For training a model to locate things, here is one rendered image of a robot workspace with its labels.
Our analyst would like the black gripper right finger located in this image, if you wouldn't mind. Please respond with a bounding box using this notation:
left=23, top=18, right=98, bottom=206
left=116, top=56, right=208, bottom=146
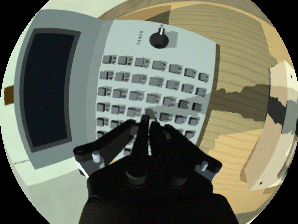
left=148, top=109, right=222, bottom=186

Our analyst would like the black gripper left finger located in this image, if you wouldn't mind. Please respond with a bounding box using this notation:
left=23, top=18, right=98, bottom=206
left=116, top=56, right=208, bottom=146
left=73, top=108, right=150, bottom=185

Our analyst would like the dark grey cabinet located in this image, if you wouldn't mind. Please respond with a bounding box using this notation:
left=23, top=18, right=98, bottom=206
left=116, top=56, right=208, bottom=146
left=4, top=9, right=216, bottom=170

